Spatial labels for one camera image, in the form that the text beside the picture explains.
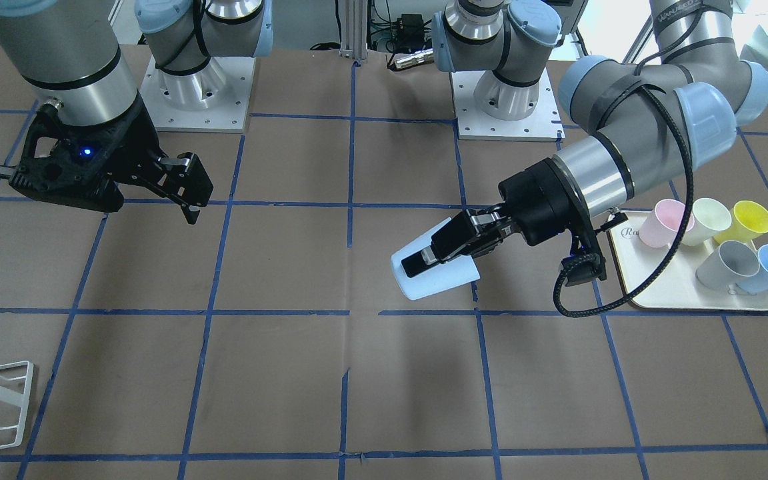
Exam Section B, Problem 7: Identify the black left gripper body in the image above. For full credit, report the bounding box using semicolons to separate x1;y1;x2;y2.
499;159;595;249

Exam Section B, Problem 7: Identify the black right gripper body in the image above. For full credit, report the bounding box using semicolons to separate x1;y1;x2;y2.
8;100;164;213

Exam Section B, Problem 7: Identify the light blue plastic cup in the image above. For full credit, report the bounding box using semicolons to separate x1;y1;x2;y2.
390;217;481;300

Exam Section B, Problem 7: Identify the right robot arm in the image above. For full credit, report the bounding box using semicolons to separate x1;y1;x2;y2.
0;1;273;224

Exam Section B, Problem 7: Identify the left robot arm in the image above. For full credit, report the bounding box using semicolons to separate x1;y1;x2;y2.
392;1;768;281

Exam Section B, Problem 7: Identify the pink plastic cup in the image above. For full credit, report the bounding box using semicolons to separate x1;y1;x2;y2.
638;199;685;249

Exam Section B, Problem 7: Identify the cream white plastic cup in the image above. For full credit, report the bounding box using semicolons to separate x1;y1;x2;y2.
681;197;732;247

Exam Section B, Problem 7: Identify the grey plastic cup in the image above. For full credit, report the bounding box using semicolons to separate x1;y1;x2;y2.
695;240;760;291

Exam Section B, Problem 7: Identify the yellow plastic cup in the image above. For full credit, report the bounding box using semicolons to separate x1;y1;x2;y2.
713;200;768;244

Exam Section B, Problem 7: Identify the cream plastic tray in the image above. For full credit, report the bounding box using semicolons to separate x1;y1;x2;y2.
609;211;768;312

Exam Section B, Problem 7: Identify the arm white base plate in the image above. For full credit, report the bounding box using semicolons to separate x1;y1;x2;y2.
140;57;256;133
451;70;566;142

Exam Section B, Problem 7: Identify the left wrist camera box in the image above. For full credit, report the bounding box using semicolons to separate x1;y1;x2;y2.
559;252;607;287

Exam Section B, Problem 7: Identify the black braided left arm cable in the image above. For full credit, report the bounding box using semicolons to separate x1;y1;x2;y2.
553;63;695;318

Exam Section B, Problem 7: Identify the silver aluminium frame post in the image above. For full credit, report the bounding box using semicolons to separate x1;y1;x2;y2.
338;0;369;64

